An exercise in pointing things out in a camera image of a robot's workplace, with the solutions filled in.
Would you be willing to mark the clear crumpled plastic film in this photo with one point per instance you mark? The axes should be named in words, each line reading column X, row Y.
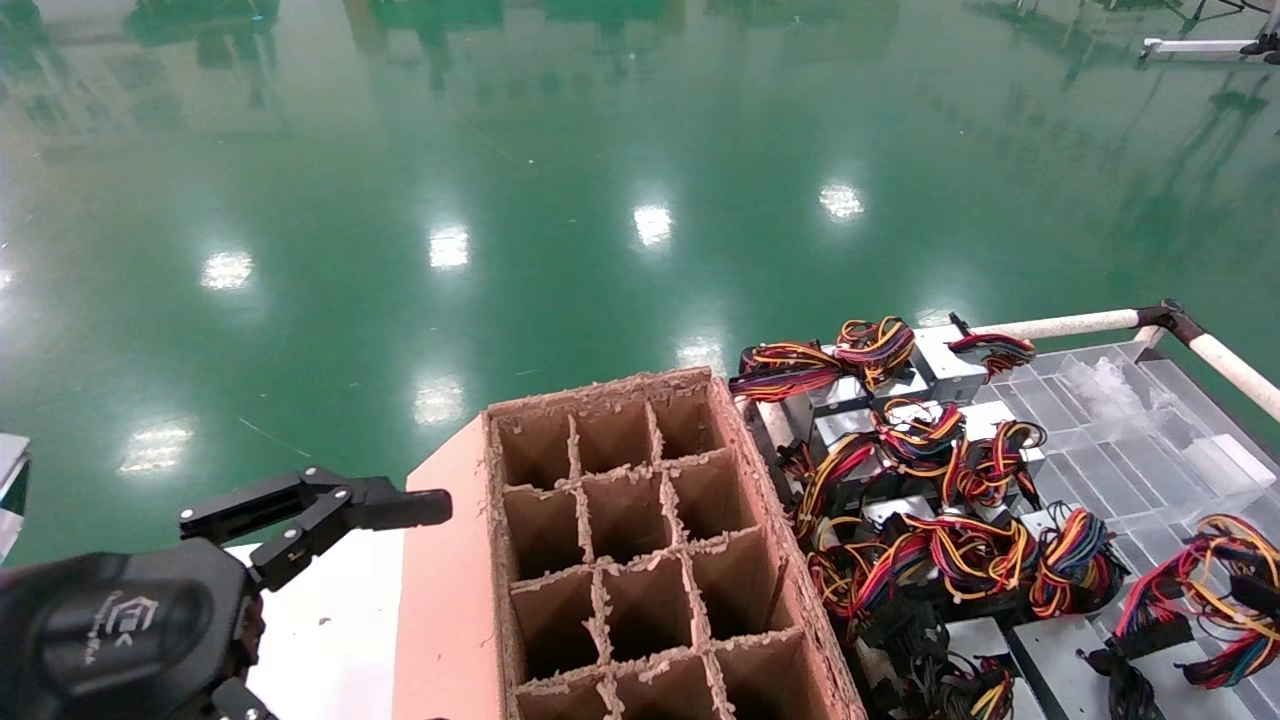
column 1105, row 385

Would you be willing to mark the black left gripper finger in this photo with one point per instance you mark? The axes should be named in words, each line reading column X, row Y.
column 240, row 705
column 330, row 505

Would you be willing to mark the black caster wheel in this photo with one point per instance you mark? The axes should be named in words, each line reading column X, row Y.
column 1265, row 45

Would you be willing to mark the pink cardboard sheet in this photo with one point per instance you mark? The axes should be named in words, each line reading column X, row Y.
column 450, row 600

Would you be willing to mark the white cart rail tube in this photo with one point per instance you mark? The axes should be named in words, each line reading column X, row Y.
column 1240, row 370
column 1050, row 325

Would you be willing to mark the brown divided cardboard box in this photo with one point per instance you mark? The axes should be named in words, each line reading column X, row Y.
column 745, row 470

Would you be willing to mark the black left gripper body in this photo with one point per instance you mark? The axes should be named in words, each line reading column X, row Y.
column 130, row 630

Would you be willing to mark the black cart rail joint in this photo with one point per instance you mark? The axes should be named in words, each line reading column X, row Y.
column 1175, row 322

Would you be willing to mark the white stand base bar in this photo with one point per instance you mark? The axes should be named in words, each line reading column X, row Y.
column 1190, row 46

